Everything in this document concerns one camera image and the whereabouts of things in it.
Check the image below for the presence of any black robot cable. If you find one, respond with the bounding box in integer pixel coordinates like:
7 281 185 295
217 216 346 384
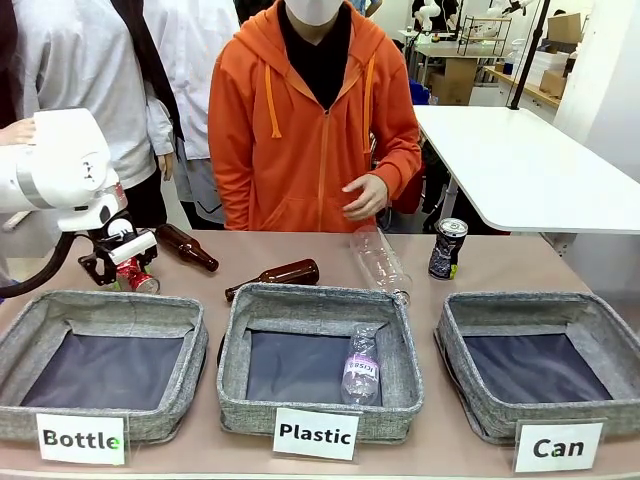
0 231 77 300

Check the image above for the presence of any dark purple drink can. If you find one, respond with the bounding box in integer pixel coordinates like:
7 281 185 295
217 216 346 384
427 217 470 282

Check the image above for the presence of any bystander hand on robot arm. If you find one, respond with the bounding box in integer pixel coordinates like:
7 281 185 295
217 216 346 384
0 118 37 148

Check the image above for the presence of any brown glass bottle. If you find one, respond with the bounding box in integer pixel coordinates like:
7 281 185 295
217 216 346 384
154 223 221 274
224 257 321 304

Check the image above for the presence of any white side table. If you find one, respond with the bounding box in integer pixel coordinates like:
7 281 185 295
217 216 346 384
412 104 640 237

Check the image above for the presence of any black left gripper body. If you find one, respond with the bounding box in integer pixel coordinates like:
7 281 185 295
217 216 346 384
91 212 139 256

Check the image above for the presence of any small labelled plastic bottle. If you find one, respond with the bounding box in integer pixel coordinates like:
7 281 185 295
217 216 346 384
340 324 383 407

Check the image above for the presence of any grey basket with Plastic sign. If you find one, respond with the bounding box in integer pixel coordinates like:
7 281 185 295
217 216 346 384
215 281 426 447

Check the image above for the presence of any grey basket with Bottle sign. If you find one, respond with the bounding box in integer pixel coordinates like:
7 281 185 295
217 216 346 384
0 289 210 445

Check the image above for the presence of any black stand pole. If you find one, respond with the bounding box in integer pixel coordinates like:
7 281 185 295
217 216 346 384
508 0 552 112

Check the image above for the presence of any white face mask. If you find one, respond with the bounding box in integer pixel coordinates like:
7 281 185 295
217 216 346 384
284 0 347 28

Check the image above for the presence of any large clear plastic bottle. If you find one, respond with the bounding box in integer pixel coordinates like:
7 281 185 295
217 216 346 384
349 224 414 307

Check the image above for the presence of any white Plastic label sign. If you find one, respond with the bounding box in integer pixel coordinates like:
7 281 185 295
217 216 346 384
271 406 363 463

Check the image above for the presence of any black wire rack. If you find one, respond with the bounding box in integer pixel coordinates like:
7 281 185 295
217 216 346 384
456 14 513 58

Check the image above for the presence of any person's left forearm orange sleeve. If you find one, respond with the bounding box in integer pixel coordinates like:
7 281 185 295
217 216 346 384
368 117 424 201

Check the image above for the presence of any small cardboard box on counter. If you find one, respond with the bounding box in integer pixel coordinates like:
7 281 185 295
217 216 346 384
539 69 569 99

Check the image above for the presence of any white Bottle label sign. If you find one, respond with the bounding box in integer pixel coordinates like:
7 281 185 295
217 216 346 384
35 412 131 467

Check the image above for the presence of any large cardboard box under table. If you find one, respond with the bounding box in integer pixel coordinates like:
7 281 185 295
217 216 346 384
429 58 480 107

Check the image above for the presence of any bystander in white coat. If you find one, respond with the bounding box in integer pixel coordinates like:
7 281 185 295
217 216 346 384
143 0 242 230

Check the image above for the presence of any grey basket with Can sign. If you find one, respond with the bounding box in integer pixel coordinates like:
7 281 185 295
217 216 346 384
433 290 640 447

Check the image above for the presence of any person's left hand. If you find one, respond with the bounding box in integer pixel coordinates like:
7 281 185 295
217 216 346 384
341 173 391 222

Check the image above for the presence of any bystander in grey shirt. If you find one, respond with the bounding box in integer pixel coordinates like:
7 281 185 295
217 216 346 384
0 0 185 229

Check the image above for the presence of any cardboard box on shelf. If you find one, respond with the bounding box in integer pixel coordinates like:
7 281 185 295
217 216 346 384
546 11 583 44

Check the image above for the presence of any white Can label sign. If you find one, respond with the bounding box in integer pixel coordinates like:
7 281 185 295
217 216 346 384
513 418 607 475

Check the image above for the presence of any white wrist camera cylinder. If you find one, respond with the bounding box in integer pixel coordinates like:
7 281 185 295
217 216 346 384
106 230 159 267

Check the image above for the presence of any person in orange hoodie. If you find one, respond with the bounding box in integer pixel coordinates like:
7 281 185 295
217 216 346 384
206 0 424 234

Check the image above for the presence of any red crushed drink can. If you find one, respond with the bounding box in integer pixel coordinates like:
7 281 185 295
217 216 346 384
115 256 162 296

